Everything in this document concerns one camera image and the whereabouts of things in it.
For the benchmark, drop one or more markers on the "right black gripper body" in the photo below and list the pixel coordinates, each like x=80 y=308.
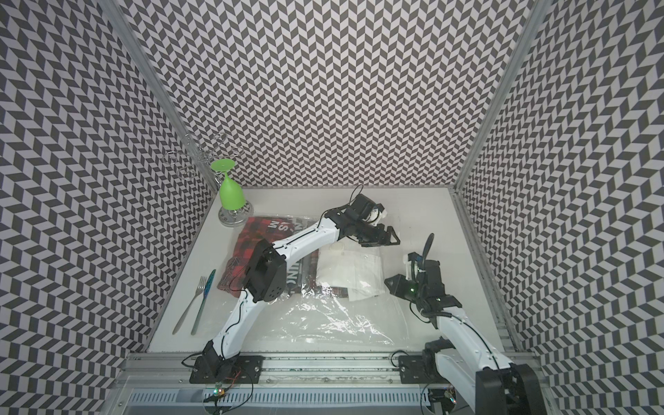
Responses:
x=421 y=293

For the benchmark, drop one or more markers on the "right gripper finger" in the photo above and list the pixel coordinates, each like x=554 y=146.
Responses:
x=426 y=250
x=401 y=287

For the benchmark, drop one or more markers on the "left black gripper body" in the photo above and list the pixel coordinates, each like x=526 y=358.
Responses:
x=366 y=232

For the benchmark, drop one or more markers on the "white shirt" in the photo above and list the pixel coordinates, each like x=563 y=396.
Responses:
x=356 y=271

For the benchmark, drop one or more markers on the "clear plastic vacuum bag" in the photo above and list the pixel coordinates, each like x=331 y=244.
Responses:
x=308 y=317

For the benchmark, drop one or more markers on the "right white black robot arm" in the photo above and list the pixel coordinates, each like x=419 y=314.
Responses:
x=488 y=381

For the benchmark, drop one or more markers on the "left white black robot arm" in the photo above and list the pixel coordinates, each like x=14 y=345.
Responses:
x=266 y=274

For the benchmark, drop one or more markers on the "green plastic wine glass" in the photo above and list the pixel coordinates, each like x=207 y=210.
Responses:
x=230 y=192

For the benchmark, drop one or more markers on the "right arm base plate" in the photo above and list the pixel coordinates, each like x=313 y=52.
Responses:
x=412 y=371

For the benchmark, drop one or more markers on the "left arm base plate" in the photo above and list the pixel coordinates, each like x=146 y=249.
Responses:
x=241 y=369

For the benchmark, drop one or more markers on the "aluminium front rail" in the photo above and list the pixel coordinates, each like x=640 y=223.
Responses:
x=279 y=369

